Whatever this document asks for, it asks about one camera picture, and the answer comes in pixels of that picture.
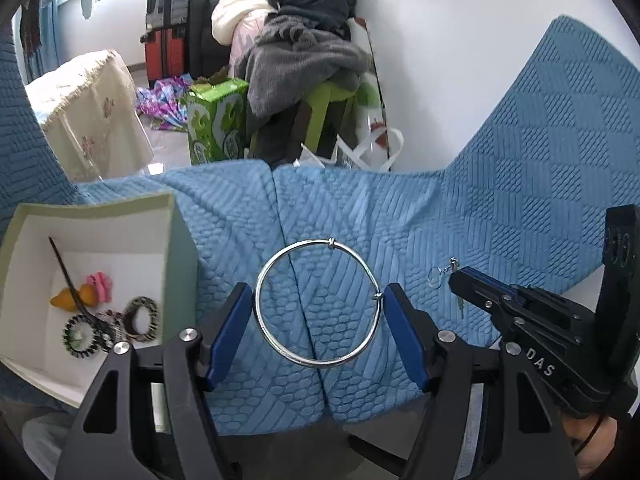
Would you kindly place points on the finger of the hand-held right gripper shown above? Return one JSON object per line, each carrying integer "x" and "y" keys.
{"x": 482, "y": 277}
{"x": 472, "y": 292}

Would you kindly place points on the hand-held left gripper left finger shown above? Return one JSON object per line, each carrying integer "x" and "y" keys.
{"x": 230, "y": 332}

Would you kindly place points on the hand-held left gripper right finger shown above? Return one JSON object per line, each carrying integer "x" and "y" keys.
{"x": 407, "y": 342}

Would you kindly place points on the silver bangle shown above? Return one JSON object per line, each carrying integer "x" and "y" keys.
{"x": 331, "y": 244}

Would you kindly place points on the pink hair clip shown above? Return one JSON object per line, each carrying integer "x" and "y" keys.
{"x": 99, "y": 285}

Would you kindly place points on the pale green cardboard box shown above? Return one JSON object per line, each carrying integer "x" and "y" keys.
{"x": 100, "y": 245}

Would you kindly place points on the orange hair clip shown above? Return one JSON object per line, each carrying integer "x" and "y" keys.
{"x": 62, "y": 300}

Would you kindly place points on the black hair stick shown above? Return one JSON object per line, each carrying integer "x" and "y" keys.
{"x": 67, "y": 280}

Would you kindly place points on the person's right hand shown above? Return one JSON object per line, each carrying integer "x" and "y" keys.
{"x": 585, "y": 440}

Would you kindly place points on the blue textured sofa cover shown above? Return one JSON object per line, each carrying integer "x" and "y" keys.
{"x": 500, "y": 185}

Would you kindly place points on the white tote bag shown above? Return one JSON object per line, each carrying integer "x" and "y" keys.
{"x": 375, "y": 146}

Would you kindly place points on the green printed carton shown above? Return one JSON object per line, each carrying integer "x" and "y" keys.
{"x": 215, "y": 120}

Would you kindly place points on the green plastic stool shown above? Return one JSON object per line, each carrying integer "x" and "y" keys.
{"x": 320, "y": 105}

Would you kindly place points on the colourful plastic bag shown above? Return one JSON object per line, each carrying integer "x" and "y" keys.
{"x": 165, "y": 101}

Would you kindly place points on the floral cloth covered table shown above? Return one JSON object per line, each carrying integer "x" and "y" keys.
{"x": 85, "y": 105}

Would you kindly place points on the red suitcase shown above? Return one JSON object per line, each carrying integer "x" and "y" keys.
{"x": 165, "y": 55}

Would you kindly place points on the grey fleece blanket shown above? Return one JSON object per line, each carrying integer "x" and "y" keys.
{"x": 300, "y": 55}

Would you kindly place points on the pink floral cloth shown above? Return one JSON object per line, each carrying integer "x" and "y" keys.
{"x": 240, "y": 45}

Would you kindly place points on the black suitcase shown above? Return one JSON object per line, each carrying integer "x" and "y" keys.
{"x": 205, "y": 35}

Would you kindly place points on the cream padded jacket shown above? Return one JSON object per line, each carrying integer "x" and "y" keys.
{"x": 235, "y": 10}

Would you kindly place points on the blue hanging garment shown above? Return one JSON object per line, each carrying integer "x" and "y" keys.
{"x": 50, "y": 25}

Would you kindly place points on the dark plaid hanging garment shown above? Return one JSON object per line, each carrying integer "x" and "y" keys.
{"x": 31, "y": 20}

